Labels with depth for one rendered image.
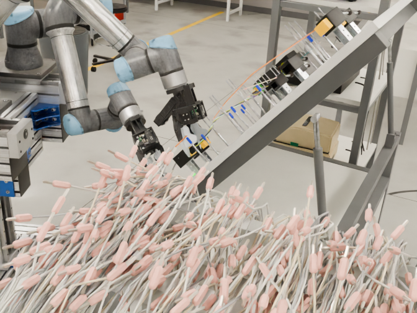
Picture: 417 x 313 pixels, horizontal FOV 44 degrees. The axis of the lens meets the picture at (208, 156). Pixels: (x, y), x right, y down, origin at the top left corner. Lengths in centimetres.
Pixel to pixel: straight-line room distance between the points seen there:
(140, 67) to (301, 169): 99
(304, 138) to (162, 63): 118
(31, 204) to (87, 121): 179
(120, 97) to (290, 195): 77
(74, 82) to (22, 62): 48
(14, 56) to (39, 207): 145
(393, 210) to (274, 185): 171
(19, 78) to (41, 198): 144
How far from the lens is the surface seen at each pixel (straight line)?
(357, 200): 173
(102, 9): 167
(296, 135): 257
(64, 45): 182
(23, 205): 353
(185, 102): 157
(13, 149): 182
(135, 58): 156
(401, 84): 460
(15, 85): 230
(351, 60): 115
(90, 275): 53
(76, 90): 180
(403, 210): 375
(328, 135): 254
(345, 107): 237
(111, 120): 183
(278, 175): 220
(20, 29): 223
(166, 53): 154
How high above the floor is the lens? 185
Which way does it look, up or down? 27 degrees down
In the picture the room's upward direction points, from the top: 3 degrees clockwise
